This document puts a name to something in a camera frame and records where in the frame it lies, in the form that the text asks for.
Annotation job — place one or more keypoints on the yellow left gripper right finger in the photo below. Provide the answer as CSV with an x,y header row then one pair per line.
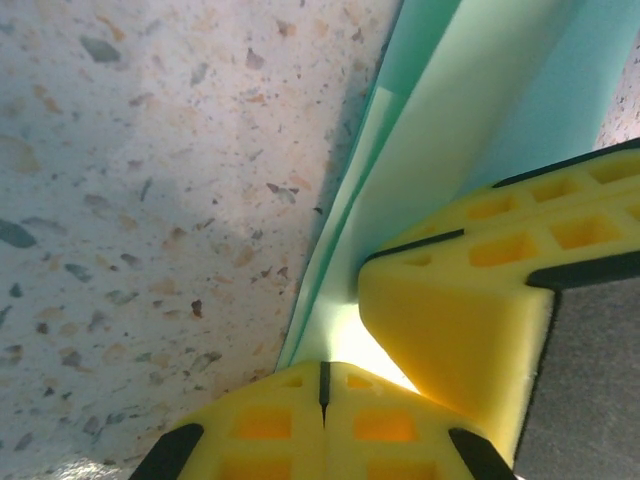
x,y
400,445

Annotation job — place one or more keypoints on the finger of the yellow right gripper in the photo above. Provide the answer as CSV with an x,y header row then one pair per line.
x,y
450,325
550,195

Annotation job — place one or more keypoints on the light green paper sheet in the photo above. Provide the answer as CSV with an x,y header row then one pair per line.
x,y
450,100

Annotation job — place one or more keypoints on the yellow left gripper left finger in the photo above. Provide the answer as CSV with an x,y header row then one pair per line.
x,y
240,440

